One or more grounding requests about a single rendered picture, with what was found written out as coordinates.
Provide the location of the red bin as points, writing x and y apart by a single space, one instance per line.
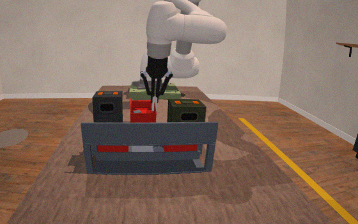
105 148
146 115
179 148

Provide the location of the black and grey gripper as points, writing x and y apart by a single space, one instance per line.
156 73

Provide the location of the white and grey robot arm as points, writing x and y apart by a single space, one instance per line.
192 25

